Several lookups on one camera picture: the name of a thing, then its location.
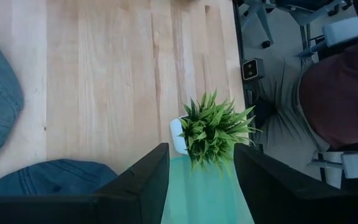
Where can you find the person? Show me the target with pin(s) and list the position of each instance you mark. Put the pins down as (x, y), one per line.
(337, 102)

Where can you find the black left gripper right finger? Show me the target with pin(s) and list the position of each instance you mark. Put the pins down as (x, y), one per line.
(291, 202)

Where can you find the white plant pot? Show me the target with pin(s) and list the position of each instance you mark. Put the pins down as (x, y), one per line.
(176, 137)

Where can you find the black table edge rim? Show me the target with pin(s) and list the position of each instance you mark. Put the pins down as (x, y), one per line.
(239, 37)

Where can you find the office chair white armrests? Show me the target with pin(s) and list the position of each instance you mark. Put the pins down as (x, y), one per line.
(342, 31)

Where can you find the small black white camera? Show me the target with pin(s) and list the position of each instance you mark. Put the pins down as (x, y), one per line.
(253, 69)

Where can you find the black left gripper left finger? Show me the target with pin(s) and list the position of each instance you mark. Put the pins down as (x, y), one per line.
(120, 205)

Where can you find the grey office chair base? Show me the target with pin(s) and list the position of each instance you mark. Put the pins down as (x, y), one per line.
(261, 15)

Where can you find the green artificial plant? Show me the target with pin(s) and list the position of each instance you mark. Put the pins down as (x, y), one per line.
(211, 133)

